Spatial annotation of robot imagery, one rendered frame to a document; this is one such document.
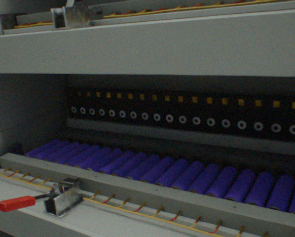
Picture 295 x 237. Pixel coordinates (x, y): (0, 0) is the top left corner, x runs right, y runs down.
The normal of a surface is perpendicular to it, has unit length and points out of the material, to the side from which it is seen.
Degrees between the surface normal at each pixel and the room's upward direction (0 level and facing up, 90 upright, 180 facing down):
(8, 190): 17
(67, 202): 90
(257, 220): 107
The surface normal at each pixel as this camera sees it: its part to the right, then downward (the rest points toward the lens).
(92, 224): -0.10, -0.95
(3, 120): 0.85, 0.08
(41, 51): -0.52, 0.31
